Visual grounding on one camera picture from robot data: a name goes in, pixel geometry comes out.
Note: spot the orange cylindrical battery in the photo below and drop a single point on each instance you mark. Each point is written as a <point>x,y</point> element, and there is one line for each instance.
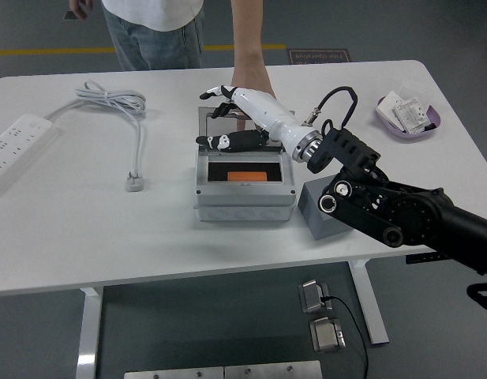
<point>247,177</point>

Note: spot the person's right hand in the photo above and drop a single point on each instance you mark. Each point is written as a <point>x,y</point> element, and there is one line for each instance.
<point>80,8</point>

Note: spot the person's left forearm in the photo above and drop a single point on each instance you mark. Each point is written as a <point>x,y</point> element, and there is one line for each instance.
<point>247,31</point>

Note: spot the person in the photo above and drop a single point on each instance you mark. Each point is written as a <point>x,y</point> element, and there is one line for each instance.
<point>156,23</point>

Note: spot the clear plastic bag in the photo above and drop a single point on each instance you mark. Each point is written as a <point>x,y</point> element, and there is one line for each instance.
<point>418,91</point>

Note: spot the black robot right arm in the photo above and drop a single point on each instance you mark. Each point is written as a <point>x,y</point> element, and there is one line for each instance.
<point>405,209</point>

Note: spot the white power strip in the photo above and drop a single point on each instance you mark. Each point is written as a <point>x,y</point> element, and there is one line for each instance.
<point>18,142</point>

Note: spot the metal floor pedal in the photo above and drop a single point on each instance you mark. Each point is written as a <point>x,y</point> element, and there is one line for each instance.
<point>312,296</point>
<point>326,335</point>

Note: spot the grey cube holder block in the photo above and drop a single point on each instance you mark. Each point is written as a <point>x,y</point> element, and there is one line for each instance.
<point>310,215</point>

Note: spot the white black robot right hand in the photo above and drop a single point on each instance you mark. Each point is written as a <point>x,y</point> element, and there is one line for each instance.
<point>267,112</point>

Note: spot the dark floor hatch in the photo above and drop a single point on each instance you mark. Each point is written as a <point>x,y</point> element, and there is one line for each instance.
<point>67,16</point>

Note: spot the white table leg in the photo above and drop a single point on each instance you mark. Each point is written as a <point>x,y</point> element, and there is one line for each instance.
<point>88,335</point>
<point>371,308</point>

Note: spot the purple plastic tray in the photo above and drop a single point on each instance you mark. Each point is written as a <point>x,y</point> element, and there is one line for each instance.
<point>399,136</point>

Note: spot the metal base plate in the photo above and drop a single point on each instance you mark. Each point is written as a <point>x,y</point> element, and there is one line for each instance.
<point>172,374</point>
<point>272,371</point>

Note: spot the white wall socket plate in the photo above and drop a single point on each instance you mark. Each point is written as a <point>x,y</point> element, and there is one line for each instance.
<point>410,114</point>

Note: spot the small black part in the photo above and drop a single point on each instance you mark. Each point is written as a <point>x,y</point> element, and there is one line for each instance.
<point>429,127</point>

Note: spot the person's left hand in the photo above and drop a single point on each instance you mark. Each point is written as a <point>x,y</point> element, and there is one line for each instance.
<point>251,77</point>

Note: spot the grey junction box clear lid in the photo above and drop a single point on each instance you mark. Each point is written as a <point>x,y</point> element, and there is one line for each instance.
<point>243,197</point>

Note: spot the dark floor sign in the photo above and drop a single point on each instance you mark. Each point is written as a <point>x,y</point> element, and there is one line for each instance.
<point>318,57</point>

